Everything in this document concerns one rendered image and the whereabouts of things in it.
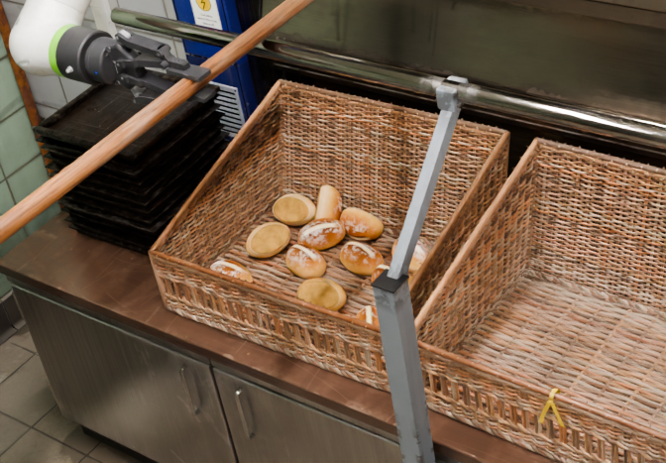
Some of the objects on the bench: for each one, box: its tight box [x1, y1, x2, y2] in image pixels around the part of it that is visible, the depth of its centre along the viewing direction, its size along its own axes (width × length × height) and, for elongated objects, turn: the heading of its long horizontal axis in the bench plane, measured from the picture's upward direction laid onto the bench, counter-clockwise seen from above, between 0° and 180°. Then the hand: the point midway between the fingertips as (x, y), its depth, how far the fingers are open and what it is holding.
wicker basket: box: [414, 137, 666, 463], centre depth 209 cm, size 49×56×28 cm
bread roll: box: [273, 194, 316, 226], centre depth 263 cm, size 6×10×7 cm
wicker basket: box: [148, 79, 510, 394], centre depth 241 cm, size 49×56×28 cm
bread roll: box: [246, 222, 290, 258], centre depth 256 cm, size 6×10×7 cm
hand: (191, 81), depth 195 cm, fingers closed on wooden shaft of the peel, 3 cm apart
